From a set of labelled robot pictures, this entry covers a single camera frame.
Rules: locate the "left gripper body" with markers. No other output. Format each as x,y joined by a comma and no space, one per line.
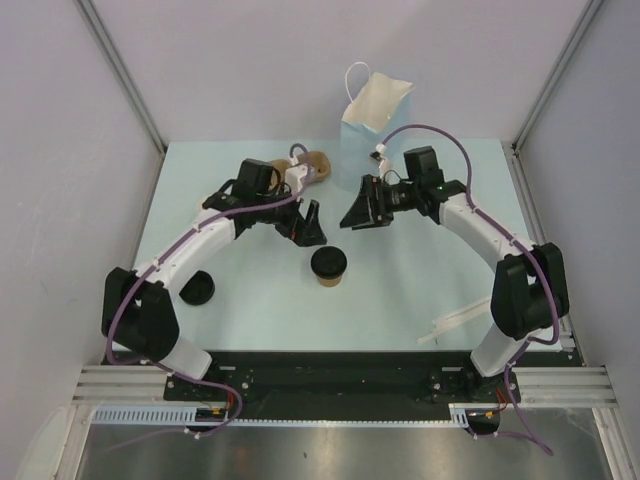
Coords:
286,217

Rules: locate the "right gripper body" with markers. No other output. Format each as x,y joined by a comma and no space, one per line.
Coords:
385,203

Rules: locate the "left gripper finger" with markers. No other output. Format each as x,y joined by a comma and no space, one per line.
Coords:
296,233
313,233

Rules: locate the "black plastic cup lid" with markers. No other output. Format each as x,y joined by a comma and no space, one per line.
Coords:
328,262

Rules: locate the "brown paper coffee cup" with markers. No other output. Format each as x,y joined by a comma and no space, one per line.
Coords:
329,282

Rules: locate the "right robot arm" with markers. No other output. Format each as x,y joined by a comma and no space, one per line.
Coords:
529,290

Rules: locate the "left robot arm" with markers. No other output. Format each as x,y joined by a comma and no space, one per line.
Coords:
138,305

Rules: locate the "brown cardboard cup carrier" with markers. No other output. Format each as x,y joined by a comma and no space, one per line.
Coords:
318,159

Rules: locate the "light blue table mat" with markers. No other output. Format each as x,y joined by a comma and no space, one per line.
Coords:
399,279

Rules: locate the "light blue paper bag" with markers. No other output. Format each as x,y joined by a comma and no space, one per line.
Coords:
377,104

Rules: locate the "stack of black lids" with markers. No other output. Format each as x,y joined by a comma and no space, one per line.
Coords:
199,290

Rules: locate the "white wrapped straw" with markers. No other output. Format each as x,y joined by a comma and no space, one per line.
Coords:
471,329
465,313
450,324

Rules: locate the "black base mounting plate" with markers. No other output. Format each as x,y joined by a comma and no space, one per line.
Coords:
344,386

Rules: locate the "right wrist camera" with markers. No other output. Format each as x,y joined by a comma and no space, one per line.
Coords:
378,155

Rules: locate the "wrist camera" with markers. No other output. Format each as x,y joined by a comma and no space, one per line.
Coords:
378,155
299,172

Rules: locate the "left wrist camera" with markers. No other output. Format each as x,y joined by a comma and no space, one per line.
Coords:
299,172

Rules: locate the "aluminium frame rail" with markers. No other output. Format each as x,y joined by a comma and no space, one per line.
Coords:
135,385

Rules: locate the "white slotted cable duct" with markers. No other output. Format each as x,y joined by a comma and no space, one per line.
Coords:
202,417

